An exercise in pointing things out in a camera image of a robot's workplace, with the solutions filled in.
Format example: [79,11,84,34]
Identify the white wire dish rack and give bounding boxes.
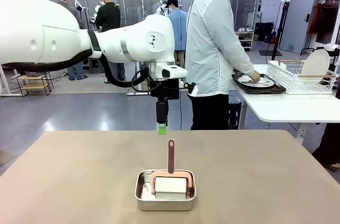
[266,59,337,95]

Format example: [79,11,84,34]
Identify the white shoe shelf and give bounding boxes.
[235,27,255,51]

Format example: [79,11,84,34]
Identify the black equipment cases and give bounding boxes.
[254,21,276,44]

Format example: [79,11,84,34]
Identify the grey door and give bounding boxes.
[280,0,319,55]

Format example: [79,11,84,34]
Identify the dark brown serving tray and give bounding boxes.
[232,73,287,94]

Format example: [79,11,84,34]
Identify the black stand with white box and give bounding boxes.
[261,0,292,62]

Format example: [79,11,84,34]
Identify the black hanging garment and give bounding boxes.
[316,6,340,45]

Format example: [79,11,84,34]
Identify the person's right forearm white sleeve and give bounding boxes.
[231,54,256,77]

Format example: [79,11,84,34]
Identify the person in dark green sweater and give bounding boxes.
[95,0,126,84]

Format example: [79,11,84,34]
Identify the pink lint roller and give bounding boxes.
[150,139,194,200]

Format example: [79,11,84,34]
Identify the rectangular stainless steel container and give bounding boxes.
[134,169,198,211]

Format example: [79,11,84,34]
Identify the white side table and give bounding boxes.
[230,64,340,145]

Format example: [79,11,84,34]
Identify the black sleeved left arm cable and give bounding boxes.
[0,48,162,93]

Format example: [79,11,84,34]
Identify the orange hanging garment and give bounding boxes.
[307,2,324,36]

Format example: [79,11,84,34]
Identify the white plate standing upright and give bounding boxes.
[302,49,331,79]

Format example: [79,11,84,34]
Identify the black plastic stool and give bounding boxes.
[227,95,242,130]

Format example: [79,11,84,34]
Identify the person in black trousers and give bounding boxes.
[312,122,340,173]

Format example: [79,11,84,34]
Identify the white device on black stand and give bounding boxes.
[75,0,88,30]

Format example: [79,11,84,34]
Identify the black clothes rack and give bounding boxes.
[301,0,340,56]

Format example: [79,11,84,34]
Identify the wooden shelf with black frame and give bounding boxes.
[16,71,55,97]

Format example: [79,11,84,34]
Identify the long white work table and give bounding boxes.
[0,64,14,97]

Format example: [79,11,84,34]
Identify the person in blue shirt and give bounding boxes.
[166,0,188,70]

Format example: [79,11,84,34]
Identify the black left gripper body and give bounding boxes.
[147,76,181,100]

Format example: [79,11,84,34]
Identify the person in white jacket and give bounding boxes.
[185,0,262,131]

